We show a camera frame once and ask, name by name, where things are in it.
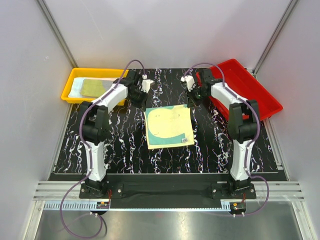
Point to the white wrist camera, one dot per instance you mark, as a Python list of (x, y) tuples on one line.
[(146, 84), (189, 81)]

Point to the light blue towel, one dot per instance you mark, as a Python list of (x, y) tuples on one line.
[(76, 87)]

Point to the left corner aluminium post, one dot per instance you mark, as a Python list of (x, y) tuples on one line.
[(56, 32)]

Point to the right small electronics board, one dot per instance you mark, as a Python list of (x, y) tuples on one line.
[(238, 206)]

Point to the aluminium frame rail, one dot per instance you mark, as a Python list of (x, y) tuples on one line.
[(63, 195)]

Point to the yellow plastic bin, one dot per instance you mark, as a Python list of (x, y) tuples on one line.
[(87, 73)]

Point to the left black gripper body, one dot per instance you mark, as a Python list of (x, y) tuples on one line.
[(138, 97)]

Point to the red plastic bin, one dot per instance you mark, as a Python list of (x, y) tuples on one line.
[(244, 84)]

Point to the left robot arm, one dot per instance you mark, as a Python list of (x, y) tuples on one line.
[(94, 124)]

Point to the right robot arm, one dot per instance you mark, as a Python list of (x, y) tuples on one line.
[(243, 123)]

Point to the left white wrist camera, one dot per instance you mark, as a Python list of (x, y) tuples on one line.
[(146, 84)]

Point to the teal patterned towel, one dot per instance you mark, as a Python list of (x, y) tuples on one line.
[(168, 127)]

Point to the yellow-green towel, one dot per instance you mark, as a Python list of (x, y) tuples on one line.
[(95, 87)]

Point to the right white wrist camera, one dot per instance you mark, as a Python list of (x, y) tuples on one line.
[(189, 81)]

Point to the small electronics board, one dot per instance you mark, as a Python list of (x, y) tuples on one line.
[(103, 204), (238, 206)]

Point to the right corner aluminium post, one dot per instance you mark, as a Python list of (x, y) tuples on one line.
[(275, 35)]

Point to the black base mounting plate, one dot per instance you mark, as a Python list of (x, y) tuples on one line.
[(217, 186)]

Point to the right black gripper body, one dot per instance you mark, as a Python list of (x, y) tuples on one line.
[(197, 96)]

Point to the corner aluminium post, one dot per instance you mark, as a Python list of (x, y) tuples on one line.
[(275, 35), (56, 32)]

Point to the left small electronics board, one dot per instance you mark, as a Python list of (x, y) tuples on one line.
[(103, 204)]

